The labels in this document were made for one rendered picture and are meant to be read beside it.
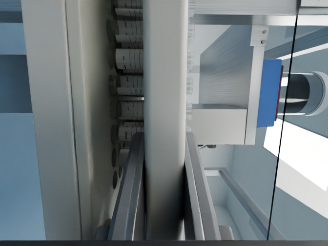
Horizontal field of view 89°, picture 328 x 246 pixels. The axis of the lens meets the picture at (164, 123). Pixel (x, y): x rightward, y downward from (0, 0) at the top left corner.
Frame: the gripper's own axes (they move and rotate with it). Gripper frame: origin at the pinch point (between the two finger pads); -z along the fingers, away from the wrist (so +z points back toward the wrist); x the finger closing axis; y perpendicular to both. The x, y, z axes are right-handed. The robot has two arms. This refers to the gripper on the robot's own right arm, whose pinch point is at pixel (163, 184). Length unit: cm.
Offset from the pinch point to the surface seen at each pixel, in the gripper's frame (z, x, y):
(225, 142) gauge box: -28.9, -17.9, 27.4
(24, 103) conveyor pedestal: -45, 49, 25
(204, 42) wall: -371, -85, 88
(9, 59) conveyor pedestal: -52, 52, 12
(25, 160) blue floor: -77, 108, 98
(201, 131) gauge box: -30.4, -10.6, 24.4
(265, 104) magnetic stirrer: -37, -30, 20
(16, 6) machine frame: -39, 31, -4
